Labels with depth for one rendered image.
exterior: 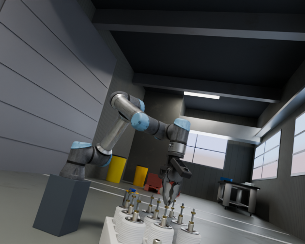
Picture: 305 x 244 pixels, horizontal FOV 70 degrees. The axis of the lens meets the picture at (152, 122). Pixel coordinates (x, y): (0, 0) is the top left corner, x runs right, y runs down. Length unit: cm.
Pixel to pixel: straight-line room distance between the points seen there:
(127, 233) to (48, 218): 66
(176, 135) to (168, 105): 734
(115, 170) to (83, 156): 462
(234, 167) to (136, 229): 836
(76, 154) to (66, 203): 28
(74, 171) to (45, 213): 27
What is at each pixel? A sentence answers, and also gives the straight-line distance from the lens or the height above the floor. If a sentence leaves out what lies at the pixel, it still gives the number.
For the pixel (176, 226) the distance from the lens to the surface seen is 106.
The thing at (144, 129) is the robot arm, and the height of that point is 61.
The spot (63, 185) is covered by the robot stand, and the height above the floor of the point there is 26.
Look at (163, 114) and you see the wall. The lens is 817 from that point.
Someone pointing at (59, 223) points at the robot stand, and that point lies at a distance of 141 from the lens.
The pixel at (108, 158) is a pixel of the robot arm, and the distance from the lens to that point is 149.
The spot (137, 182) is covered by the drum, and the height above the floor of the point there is 9.
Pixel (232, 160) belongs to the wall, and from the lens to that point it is 915.
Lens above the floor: 43
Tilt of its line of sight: 13 degrees up
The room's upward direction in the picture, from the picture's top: 14 degrees clockwise
